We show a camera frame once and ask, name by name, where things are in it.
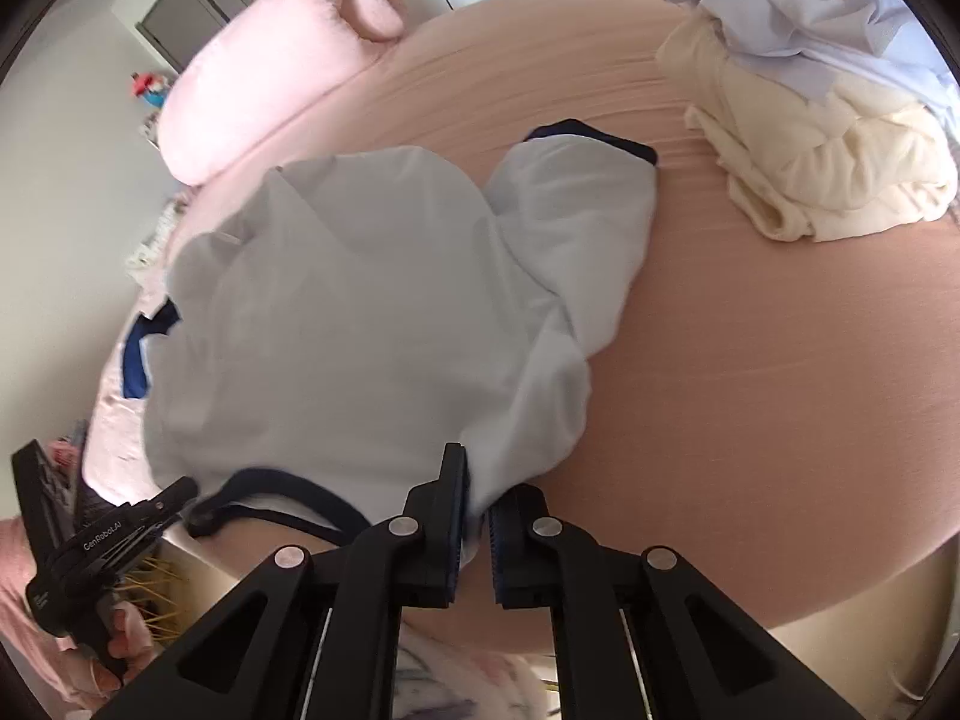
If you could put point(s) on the pink bed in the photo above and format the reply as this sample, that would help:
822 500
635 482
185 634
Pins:
750 390

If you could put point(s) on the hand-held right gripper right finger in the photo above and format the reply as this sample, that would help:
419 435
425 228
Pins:
499 555

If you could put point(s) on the cream folded garment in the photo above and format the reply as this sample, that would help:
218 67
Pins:
825 157

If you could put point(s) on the red and blue plush toy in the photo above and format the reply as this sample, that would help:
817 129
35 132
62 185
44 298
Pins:
148 86

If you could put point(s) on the pink folded duvet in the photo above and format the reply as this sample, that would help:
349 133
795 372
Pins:
285 52

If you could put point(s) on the grey door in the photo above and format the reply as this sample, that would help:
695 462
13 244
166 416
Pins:
187 7

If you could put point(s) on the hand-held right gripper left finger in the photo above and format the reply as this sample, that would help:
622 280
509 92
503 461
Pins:
450 540

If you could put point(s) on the pile of pale clothes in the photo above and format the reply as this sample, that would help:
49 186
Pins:
154 240

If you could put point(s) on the navy pants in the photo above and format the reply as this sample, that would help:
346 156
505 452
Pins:
135 367

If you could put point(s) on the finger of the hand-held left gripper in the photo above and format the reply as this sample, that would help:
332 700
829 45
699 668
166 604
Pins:
165 502

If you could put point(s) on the white jacket with navy trim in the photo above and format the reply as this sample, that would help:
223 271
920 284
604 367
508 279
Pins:
360 315

